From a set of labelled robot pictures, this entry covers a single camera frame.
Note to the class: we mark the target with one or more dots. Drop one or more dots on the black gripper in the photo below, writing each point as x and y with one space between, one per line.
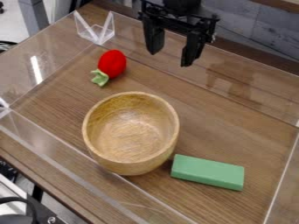
181 16

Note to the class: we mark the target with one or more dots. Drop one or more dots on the red plush strawberry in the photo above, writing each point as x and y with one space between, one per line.
112 66

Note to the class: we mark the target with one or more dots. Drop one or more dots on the wooden bowl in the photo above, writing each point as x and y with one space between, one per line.
130 131

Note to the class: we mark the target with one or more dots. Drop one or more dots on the green rectangular block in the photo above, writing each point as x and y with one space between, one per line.
209 172

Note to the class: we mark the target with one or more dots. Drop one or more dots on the clear acrylic tray enclosure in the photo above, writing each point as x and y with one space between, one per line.
238 109

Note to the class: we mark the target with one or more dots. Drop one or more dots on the black metal bracket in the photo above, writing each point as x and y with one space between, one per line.
46 215

